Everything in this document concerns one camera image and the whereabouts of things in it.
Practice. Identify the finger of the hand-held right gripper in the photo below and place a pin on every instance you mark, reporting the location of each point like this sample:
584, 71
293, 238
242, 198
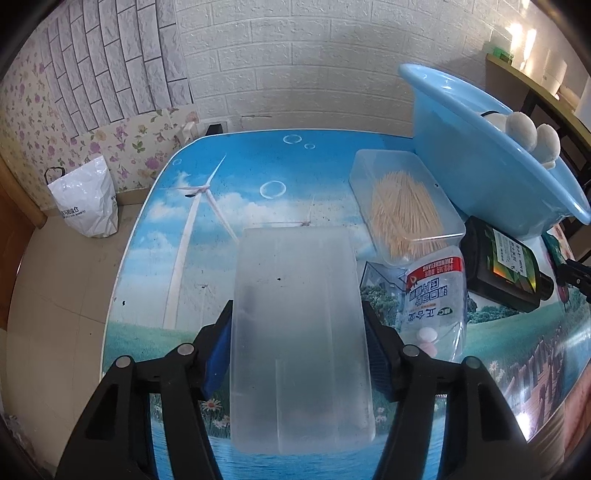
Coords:
575, 277

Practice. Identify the white plastic shopping bag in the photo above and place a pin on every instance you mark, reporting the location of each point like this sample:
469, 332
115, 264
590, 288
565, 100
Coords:
85, 203

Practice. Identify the frosted plastic storage box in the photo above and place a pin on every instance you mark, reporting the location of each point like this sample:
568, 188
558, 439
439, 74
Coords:
300, 346

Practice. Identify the brown wooden door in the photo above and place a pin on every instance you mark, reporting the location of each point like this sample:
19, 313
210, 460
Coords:
14, 249

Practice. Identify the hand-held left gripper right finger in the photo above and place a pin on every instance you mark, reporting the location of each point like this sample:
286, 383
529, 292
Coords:
376, 350

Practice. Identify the green small box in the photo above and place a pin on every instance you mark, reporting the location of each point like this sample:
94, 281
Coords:
502, 53

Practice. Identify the black wall charger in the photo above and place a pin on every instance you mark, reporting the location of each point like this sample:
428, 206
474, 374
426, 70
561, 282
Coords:
214, 128

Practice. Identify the white plush toy yellow hood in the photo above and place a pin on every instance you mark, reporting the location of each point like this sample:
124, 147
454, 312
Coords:
521, 129

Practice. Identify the clear box of toothpicks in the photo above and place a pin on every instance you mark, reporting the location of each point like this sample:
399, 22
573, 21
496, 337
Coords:
401, 203

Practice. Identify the yellow top side table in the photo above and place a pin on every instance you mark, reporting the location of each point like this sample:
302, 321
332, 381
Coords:
531, 81

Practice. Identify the printed scenic desktop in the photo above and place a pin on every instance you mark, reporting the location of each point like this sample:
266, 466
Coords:
152, 258

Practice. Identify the white wall plug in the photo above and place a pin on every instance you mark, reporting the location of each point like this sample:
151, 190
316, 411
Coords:
189, 131

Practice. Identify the clear bottle with pink tablets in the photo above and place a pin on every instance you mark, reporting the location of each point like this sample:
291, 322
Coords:
429, 295

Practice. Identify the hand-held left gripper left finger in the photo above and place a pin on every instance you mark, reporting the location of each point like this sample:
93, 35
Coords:
221, 346

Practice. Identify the light blue plastic basin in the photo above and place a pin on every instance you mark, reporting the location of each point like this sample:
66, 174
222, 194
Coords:
461, 152

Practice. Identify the dark green flat bottle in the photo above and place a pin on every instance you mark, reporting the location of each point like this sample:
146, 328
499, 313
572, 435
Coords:
498, 263

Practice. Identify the white ribbed cup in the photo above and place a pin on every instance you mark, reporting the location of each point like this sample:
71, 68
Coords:
555, 78

